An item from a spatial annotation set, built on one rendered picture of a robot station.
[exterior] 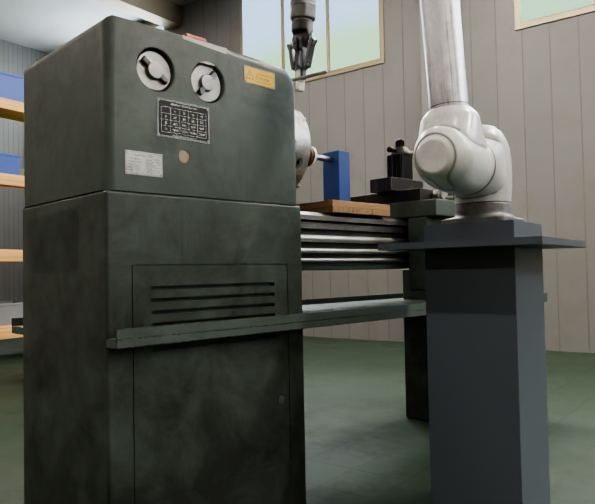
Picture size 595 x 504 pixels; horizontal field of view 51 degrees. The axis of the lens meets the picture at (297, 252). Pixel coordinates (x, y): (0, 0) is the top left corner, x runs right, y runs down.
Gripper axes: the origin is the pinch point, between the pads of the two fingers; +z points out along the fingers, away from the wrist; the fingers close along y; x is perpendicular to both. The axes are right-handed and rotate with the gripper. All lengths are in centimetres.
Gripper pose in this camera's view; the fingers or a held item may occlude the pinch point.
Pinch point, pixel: (300, 80)
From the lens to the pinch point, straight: 221.1
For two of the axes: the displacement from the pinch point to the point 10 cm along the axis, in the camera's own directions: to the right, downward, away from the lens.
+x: -7.2, -0.1, -7.0
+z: -0.4, 10.0, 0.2
